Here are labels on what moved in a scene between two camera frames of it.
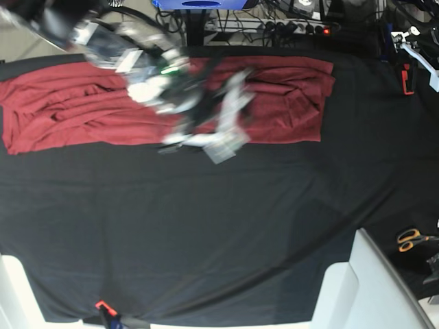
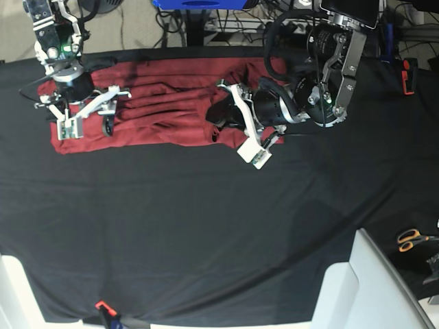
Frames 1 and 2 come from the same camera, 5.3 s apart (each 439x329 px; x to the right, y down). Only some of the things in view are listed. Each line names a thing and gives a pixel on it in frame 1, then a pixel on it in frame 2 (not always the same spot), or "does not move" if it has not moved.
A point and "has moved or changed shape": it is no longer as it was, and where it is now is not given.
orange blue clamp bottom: (111, 317) does not move
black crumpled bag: (433, 262) does not move
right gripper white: (399, 40) → (226, 114)
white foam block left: (20, 306) does not move
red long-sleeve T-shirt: (68, 104) has moved or changed shape
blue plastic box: (196, 5) does not move
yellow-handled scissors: (407, 238) does not move
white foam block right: (366, 293) does not move
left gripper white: (230, 136) → (72, 128)
